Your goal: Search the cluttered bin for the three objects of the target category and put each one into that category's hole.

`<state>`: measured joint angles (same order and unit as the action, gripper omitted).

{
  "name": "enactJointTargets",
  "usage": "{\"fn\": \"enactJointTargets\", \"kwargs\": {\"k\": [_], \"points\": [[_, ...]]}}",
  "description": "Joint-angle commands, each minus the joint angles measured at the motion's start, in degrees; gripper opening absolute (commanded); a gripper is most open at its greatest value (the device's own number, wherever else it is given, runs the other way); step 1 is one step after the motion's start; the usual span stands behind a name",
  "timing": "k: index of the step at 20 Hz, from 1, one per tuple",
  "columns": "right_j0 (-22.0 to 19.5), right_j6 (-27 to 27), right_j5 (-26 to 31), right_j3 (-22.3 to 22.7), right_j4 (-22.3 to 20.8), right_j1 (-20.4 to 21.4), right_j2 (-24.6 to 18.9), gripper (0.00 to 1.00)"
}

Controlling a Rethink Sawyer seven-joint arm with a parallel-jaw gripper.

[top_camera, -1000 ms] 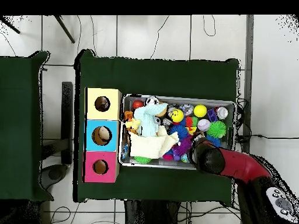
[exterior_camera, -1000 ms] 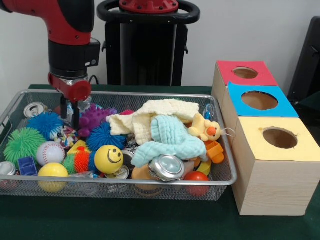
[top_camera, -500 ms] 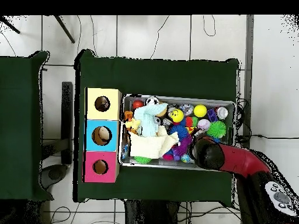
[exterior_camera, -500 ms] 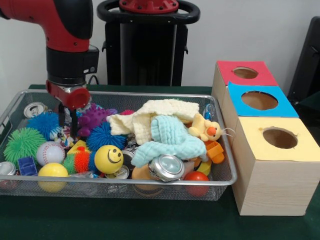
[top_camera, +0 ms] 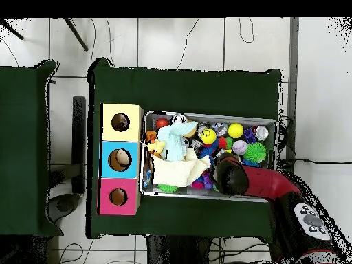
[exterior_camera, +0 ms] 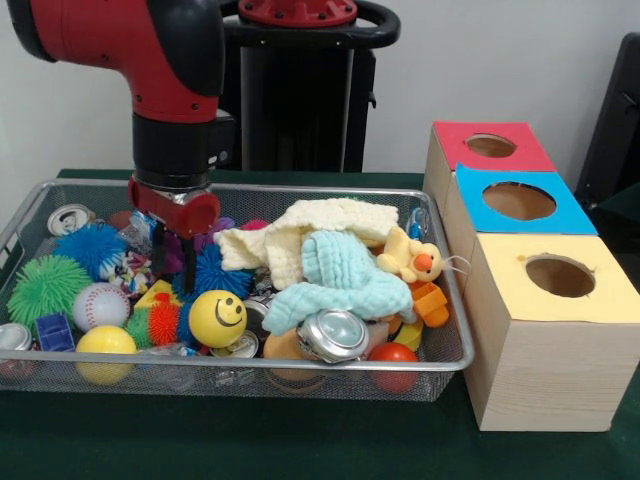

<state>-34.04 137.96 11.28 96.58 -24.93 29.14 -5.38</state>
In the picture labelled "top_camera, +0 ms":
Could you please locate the green spiky rubber ball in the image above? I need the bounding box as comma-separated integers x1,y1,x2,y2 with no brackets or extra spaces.
243,142,267,164
157,184,179,193

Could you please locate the cream muslin cloth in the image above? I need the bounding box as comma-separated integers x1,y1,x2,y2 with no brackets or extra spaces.
151,148,212,188

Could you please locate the wooden box with three holes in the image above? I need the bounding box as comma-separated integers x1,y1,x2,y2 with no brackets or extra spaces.
97,102,144,216

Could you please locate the red ball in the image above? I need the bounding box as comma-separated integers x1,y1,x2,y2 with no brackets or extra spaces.
155,118,171,130

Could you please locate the orange plastic toy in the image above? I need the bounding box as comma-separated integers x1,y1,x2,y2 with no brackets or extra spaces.
145,130,164,161

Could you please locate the blue spiky rubber ball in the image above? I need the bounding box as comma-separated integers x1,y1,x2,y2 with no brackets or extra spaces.
199,146,219,164

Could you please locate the yellow smiley face ball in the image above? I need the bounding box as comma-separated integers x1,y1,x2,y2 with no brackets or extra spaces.
200,128,217,145

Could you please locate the yellow plush duck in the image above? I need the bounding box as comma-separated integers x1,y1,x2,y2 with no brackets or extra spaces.
146,138,166,155

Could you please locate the plain yellow ball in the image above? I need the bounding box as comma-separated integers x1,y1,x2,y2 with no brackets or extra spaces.
227,122,245,139

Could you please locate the black tripod leg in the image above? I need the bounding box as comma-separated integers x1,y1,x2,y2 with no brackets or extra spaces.
0,19,25,41
62,17,89,52

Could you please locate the colourful dotted cloth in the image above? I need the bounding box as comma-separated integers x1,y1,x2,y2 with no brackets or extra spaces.
112,114,129,131

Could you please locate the shallow wire mesh bin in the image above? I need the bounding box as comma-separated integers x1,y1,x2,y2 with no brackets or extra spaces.
138,110,278,204

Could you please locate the light blue muslin cloth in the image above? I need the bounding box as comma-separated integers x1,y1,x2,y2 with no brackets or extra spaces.
157,120,198,162

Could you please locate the dark green table cloth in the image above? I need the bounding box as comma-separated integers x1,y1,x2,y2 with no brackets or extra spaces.
0,60,64,238
86,58,283,244

